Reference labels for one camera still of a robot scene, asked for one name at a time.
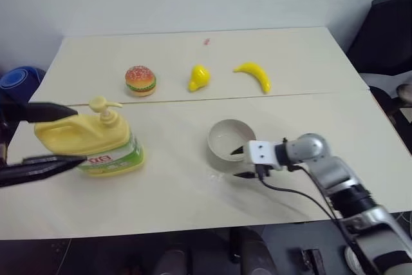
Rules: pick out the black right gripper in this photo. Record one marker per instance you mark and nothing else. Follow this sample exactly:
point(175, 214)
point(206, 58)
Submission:
point(266, 170)

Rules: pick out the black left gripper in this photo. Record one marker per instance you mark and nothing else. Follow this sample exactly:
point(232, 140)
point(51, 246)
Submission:
point(2, 146)

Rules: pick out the yellow pump dispenser bottle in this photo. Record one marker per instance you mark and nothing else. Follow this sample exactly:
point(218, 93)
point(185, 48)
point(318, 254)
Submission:
point(87, 139)

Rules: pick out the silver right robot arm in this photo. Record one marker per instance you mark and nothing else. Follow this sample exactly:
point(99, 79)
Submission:
point(341, 172)

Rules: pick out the beige ceramic bowl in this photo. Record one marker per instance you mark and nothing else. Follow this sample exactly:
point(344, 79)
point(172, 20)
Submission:
point(225, 141)

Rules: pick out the blue rolled mat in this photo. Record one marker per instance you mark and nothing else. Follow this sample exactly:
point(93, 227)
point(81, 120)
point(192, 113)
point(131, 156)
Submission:
point(17, 81)

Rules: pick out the dark rounded shape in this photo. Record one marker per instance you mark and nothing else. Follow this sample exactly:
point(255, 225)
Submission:
point(252, 252)
point(174, 262)

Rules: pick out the yellow toy banana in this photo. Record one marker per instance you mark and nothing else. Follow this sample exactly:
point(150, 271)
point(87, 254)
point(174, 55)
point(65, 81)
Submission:
point(257, 73)

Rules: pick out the yellow toy pear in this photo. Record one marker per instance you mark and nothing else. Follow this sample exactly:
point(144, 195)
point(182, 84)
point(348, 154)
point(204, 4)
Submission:
point(199, 77)

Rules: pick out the toy hamburger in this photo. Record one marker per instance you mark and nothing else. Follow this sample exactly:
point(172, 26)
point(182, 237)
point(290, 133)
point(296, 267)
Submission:
point(140, 80)

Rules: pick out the small black block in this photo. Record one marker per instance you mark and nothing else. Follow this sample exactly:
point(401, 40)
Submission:
point(312, 259)

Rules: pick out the white round object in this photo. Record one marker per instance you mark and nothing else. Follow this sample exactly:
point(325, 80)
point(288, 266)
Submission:
point(352, 259)

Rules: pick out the black office chair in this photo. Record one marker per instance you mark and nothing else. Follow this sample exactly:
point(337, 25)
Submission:
point(383, 36)

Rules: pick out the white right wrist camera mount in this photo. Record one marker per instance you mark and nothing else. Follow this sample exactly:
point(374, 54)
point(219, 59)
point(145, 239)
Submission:
point(262, 154)

